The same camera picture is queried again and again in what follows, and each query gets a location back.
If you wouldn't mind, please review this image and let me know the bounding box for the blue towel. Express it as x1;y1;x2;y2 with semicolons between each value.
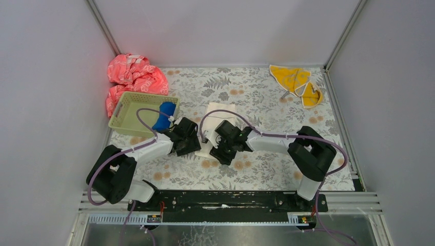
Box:
152;102;176;131

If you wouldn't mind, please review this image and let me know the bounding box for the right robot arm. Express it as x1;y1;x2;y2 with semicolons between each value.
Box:
210;120;340;201

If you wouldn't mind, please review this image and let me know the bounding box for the green plastic basket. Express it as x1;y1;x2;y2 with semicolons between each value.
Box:
108;92;180;138

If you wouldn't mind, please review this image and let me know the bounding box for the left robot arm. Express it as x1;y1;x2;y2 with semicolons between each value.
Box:
86;117;201;206

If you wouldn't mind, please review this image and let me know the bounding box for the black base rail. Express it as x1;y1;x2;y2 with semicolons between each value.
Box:
128;190;328;223

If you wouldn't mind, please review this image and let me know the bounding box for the floral table mat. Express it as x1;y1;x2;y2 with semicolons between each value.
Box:
96;67;364;192

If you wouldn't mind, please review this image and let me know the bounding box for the cream towel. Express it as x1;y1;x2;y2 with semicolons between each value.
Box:
194;102;236;161

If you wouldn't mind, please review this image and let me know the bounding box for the pink patterned cloth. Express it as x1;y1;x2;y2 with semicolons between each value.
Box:
106;53;169;117

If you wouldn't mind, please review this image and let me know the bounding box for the yellow towel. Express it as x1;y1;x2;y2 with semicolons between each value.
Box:
269;65;324;109

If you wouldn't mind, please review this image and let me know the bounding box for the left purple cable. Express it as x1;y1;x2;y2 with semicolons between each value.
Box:
87;108;175;246

